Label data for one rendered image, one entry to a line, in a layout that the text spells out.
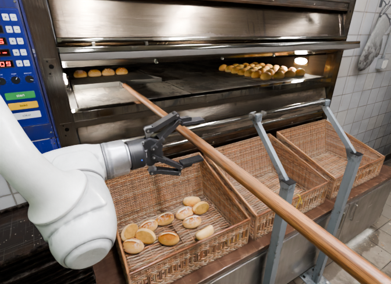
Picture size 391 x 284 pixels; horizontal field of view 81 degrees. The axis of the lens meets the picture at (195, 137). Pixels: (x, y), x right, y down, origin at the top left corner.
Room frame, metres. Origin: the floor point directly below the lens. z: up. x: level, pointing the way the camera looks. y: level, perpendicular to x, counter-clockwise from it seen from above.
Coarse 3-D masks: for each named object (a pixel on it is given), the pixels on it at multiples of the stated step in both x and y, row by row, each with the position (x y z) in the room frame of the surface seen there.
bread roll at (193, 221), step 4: (188, 216) 0.89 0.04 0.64; (192, 216) 0.89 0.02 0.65; (196, 216) 0.89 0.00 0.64; (184, 220) 0.88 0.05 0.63; (188, 220) 0.87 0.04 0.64; (192, 220) 0.87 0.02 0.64; (196, 220) 0.88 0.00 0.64; (200, 220) 0.89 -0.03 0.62; (184, 224) 0.87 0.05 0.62; (188, 224) 0.86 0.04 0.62; (192, 224) 0.86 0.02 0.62; (196, 224) 0.87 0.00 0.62; (188, 228) 0.86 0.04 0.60; (192, 228) 0.86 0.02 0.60
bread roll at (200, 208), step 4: (196, 204) 0.97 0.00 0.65; (200, 204) 0.97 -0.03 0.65; (204, 204) 0.98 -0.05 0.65; (208, 204) 0.99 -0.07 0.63; (192, 208) 0.96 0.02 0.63; (196, 208) 0.95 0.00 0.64; (200, 208) 0.96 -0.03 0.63; (204, 208) 0.97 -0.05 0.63; (196, 212) 0.94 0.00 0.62; (200, 212) 0.95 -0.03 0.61; (204, 212) 0.97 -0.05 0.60
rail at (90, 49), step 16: (64, 48) 0.82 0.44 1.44; (80, 48) 0.84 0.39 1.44; (96, 48) 0.86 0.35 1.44; (112, 48) 0.89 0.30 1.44; (128, 48) 0.92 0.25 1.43; (144, 48) 0.95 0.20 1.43; (160, 48) 0.98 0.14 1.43; (176, 48) 1.01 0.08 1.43; (192, 48) 1.05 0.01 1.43; (208, 48) 1.09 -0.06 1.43
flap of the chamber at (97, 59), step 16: (224, 48) 1.13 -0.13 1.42; (240, 48) 1.17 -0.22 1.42; (256, 48) 1.22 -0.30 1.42; (272, 48) 1.27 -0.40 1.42; (288, 48) 1.33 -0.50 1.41; (304, 48) 1.39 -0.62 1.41; (320, 48) 1.46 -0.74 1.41; (336, 48) 1.54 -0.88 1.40; (352, 48) 1.66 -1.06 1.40; (64, 64) 0.87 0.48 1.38; (80, 64) 0.92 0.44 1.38; (96, 64) 0.97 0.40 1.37; (112, 64) 1.04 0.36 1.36
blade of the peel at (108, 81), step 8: (72, 80) 1.63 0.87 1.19; (80, 80) 1.64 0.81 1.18; (88, 80) 1.65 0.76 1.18; (96, 80) 1.65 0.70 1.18; (104, 80) 1.65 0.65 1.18; (112, 80) 1.65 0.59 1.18; (128, 80) 1.65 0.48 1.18; (136, 80) 1.54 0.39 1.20; (144, 80) 1.57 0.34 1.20; (152, 80) 1.59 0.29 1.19; (160, 80) 1.62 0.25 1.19; (80, 88) 1.38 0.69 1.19; (88, 88) 1.40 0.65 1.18
